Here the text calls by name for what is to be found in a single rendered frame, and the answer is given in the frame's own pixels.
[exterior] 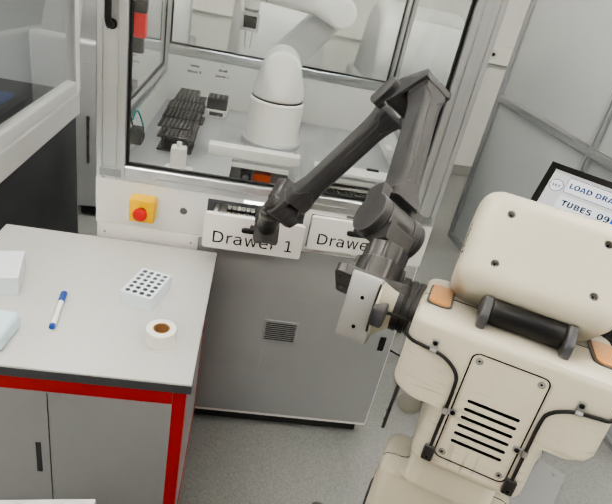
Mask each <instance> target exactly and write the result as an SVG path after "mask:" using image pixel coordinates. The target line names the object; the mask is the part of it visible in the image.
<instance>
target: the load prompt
mask: <svg viewBox="0 0 612 504"><path fill-rule="evenodd" d="M562 192H565V193H567V194H570V195H573V196H575V197H578V198H580V199H583V200H586V201H588V202H591V203H594V204H596V205H599V206H601V207H604V208H607V209H609V210H612V192H609V191H607V190H604V189H601V188H598V187H596V186H593V185H590V184H587V183H585V182H582V181H579V180H576V179H574V178H571V177H570V179H569V180H568V182H567V184H566V186H565V187H564V189H563V191H562Z"/></svg>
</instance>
